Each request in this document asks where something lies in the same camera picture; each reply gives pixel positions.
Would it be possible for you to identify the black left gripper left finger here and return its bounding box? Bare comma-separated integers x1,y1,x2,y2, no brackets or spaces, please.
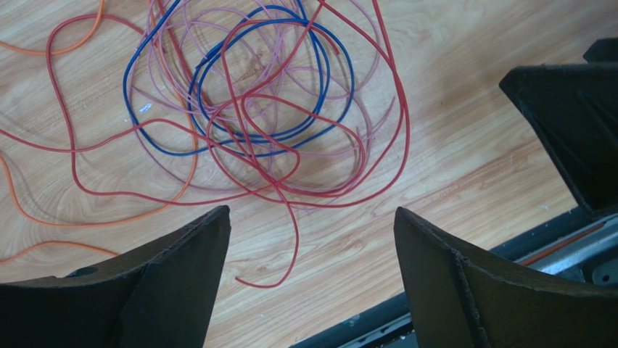
1,206,231,347

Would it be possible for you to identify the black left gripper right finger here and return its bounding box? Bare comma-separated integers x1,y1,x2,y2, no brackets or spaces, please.
394,207,617,347

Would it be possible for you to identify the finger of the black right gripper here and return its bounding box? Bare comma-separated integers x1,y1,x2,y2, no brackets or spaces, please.
499,38,617,215

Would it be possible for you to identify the red cable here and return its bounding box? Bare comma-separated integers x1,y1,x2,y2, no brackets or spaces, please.
0,0,411,289

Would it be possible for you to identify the pink cable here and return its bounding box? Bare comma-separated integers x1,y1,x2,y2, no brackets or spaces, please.
130,0,397,213

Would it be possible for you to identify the blue cable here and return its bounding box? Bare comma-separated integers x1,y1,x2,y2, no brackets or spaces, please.
122,0,356,158

